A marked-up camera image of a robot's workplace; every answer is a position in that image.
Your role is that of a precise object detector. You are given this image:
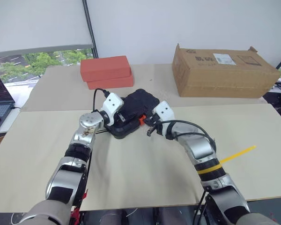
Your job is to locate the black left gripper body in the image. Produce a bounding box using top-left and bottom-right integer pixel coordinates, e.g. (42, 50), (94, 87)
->
(112, 102), (132, 125)

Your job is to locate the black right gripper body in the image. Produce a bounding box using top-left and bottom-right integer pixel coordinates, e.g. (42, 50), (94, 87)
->
(146, 113), (164, 137)

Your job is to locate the black tool case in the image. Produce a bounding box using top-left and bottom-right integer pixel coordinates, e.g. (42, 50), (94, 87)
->
(105, 88), (160, 140)

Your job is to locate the red rectangular block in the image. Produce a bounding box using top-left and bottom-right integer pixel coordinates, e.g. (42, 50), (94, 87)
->
(80, 55), (132, 82)
(86, 70), (134, 90)

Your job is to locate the brown paper sheet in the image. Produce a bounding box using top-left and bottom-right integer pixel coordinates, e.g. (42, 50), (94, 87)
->
(21, 63), (269, 112)

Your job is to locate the large cardboard box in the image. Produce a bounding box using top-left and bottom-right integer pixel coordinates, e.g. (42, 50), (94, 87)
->
(172, 43), (281, 98)

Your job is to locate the open laptop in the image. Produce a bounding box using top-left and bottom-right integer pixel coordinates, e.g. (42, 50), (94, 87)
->
(0, 63), (16, 118)

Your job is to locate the white roller blind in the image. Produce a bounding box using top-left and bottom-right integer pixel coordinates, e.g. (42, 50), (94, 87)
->
(0, 0), (94, 59)

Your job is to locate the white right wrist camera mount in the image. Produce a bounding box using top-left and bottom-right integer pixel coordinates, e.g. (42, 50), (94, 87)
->
(153, 100), (175, 122)

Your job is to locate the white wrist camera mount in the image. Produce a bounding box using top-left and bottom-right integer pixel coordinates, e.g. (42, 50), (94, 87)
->
(153, 100), (175, 122)
(100, 92), (124, 126)

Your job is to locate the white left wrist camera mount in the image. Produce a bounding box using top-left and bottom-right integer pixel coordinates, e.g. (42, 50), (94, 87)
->
(100, 92), (124, 126)

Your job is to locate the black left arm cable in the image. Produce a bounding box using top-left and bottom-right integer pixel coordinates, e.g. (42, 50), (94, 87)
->
(93, 88), (111, 112)

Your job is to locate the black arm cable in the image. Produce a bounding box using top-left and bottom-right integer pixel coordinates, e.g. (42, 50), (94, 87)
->
(158, 120), (217, 150)
(93, 88), (111, 112)

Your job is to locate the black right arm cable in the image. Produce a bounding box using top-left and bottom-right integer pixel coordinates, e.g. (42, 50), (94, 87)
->
(158, 120), (217, 150)

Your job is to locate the thin black cable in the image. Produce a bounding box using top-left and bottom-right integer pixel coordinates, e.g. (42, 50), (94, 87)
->
(84, 130), (108, 211)

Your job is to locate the yellow cable tie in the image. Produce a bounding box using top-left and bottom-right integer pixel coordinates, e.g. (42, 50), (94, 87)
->
(196, 145), (257, 175)

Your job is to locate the black window frame post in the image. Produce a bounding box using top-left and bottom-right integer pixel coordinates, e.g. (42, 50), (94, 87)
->
(82, 0), (99, 59)

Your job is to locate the red cable tie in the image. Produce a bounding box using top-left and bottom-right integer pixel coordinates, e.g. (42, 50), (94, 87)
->
(70, 187), (89, 225)

